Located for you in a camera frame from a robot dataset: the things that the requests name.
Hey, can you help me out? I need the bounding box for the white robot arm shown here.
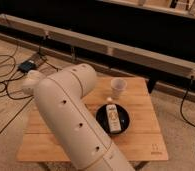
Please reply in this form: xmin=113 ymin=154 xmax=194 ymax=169
xmin=22 ymin=63 xmax=135 ymax=171

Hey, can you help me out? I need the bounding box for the translucent plastic cup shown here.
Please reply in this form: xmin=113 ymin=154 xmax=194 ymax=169
xmin=110 ymin=78 xmax=127 ymax=99

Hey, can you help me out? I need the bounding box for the black bowl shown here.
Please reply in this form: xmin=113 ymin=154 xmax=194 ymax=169
xmin=96 ymin=104 xmax=130 ymax=135

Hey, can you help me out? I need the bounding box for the black power adapter box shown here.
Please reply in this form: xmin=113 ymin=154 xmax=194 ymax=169
xmin=18 ymin=61 xmax=36 ymax=73

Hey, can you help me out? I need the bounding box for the wooden shelf rail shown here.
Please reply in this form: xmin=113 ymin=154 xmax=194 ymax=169
xmin=0 ymin=14 xmax=195 ymax=78

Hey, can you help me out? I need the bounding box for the black cable on floor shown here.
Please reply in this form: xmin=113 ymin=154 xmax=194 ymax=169
xmin=0 ymin=39 xmax=69 ymax=144

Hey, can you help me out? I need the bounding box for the black cable right side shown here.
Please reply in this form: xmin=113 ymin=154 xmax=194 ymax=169
xmin=179 ymin=75 xmax=195 ymax=165

